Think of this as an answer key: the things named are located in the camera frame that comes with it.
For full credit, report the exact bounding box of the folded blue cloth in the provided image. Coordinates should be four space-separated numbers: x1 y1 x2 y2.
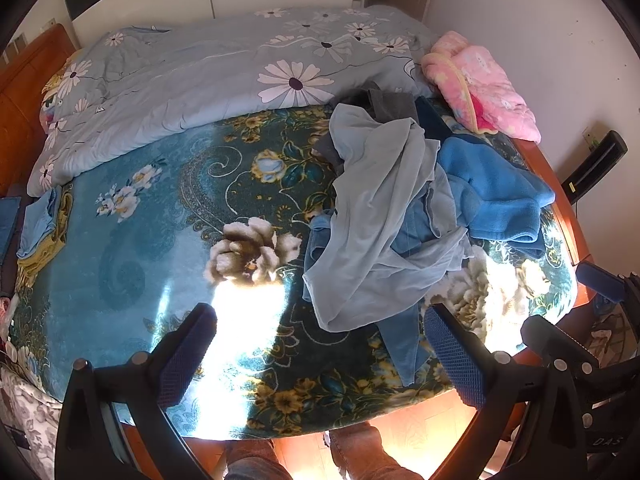
17 187 63 258

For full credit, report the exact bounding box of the teal floral blanket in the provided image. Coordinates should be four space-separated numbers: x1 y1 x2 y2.
10 97 578 441

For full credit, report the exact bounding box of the wooden bed frame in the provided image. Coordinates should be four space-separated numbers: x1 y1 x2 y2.
510 137 596 361

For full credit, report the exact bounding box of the grey garment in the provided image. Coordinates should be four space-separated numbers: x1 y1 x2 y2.
312 80 421 166

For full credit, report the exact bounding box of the cartoon print pillow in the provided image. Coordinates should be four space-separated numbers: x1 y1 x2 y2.
41 62 78 133

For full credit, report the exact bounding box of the grey-blue daisy print duvet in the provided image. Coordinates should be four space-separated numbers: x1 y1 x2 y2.
27 4 441 196

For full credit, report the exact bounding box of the dusty blue garment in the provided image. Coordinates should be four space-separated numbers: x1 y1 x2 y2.
306 207 471 387

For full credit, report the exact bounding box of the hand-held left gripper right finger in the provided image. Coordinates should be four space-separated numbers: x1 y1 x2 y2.
422 304 590 480

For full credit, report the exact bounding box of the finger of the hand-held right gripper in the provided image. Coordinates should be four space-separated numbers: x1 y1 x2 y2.
520 315 640 461
575 261 640 313

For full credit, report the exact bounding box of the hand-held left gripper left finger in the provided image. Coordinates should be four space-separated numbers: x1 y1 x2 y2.
54 302 221 480

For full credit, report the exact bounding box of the wooden headboard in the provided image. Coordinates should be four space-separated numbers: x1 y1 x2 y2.
0 22 76 196

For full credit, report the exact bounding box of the person's left leg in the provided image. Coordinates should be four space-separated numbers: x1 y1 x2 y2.
224 439 297 480

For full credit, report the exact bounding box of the light blue long-sleeve shirt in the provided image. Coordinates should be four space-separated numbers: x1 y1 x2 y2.
302 102 476 333

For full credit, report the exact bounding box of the pink quilted blanket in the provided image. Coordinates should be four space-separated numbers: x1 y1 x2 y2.
420 30 543 143

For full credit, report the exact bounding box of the grey floral cloth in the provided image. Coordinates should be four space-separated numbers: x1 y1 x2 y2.
0 355 68 480

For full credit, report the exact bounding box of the bright blue fleece garment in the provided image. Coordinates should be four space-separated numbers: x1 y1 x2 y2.
437 136 557 261

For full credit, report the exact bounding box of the dark navy garment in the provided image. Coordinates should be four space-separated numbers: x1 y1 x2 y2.
414 96 453 142

